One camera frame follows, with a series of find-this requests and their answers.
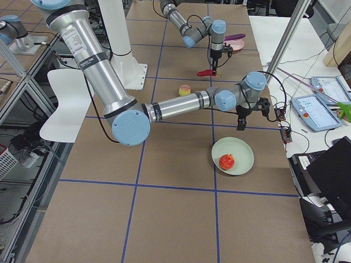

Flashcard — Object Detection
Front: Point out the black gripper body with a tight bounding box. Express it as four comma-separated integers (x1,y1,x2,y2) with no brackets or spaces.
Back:
236,97,270,118
210,44,233,59

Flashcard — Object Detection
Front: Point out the red chili pepper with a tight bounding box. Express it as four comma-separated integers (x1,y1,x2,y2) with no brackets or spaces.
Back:
196,69,223,77

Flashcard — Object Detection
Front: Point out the purple eggplant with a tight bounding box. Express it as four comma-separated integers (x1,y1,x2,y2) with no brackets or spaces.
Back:
224,33,246,41

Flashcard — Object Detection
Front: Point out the peach fruit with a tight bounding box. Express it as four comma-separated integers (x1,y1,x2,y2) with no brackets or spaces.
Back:
178,84,191,96

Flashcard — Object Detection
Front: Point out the red yellow pomegranate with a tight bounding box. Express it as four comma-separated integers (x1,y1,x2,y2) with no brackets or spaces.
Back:
218,154,235,170

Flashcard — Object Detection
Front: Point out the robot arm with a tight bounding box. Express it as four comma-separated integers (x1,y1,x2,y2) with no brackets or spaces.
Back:
35,1,274,134
152,1,233,77

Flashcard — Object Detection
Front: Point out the pink plate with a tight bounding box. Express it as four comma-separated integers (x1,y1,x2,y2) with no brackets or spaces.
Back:
224,39,245,52

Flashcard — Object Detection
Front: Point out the green plate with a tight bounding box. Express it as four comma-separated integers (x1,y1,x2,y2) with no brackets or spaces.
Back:
211,137,254,175

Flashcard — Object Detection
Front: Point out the near teach pendant tablet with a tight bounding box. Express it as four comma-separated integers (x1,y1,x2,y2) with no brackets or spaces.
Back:
291,95,343,132

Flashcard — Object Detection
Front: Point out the teach pendant tablet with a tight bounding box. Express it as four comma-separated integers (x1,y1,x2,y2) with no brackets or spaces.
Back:
291,95,343,132
310,76,350,106

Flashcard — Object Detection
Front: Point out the far teach pendant tablet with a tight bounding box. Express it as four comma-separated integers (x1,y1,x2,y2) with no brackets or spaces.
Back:
310,76,350,106

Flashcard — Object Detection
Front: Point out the black laptop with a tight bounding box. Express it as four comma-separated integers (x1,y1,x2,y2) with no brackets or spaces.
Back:
288,136,350,220

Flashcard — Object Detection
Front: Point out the white chair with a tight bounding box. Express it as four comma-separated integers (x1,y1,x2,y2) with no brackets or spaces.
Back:
39,69,91,143

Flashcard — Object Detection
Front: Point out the green handled reacher grabber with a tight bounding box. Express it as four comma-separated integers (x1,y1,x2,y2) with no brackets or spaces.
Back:
278,67,350,122

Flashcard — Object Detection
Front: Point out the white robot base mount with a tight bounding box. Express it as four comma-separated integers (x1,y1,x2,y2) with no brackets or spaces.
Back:
98,0,148,90

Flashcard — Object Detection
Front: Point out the aluminium frame post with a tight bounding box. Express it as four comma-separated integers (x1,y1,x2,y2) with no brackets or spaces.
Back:
266,0,316,84

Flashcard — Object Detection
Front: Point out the white wire basket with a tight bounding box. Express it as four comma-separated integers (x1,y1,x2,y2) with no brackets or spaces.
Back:
0,144,18,180

